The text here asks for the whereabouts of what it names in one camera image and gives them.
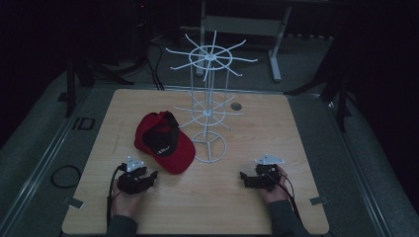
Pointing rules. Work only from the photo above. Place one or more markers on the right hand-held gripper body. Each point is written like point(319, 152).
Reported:
point(267, 176)

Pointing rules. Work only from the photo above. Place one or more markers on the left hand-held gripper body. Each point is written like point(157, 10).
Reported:
point(131, 181)

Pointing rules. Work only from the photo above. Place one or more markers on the person's left hand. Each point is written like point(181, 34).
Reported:
point(125, 200)

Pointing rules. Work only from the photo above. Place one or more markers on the person's right hand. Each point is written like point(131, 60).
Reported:
point(276, 196)

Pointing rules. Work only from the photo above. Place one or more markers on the red and black cap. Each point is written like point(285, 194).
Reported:
point(164, 144)

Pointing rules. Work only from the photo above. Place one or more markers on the grey tape strip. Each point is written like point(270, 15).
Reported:
point(73, 202)
point(318, 200)

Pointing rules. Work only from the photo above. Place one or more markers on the black tripod stand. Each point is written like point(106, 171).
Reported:
point(75, 75)
point(341, 95)

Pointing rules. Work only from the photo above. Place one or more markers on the black floor bracket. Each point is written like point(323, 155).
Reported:
point(84, 123)

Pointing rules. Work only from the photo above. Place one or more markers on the white metal table frame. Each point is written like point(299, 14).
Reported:
point(243, 26)

